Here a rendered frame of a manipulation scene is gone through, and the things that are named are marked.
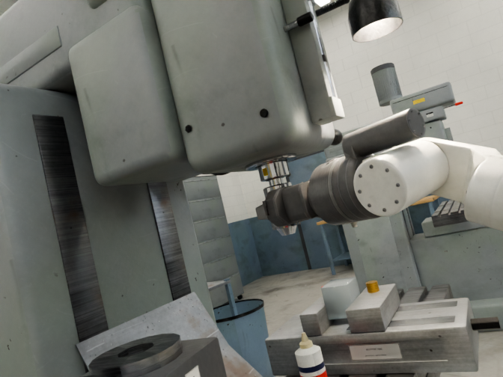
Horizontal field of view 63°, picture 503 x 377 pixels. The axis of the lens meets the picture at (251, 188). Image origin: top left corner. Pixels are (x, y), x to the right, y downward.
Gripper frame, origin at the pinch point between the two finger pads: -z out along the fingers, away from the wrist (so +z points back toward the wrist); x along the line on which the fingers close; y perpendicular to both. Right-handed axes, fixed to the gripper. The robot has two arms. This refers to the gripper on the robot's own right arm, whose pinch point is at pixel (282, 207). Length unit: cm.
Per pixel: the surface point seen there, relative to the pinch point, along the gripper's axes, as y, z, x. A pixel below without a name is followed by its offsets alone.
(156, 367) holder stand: 11.7, 12.2, 30.0
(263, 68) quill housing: -18.5, 10.7, 6.3
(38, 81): -35, -32, 25
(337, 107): -12.0, 12.5, -4.1
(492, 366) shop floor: 122, -86, -206
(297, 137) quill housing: -8.7, 10.3, 3.1
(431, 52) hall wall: -185, -255, -597
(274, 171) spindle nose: -5.7, 1.9, 1.4
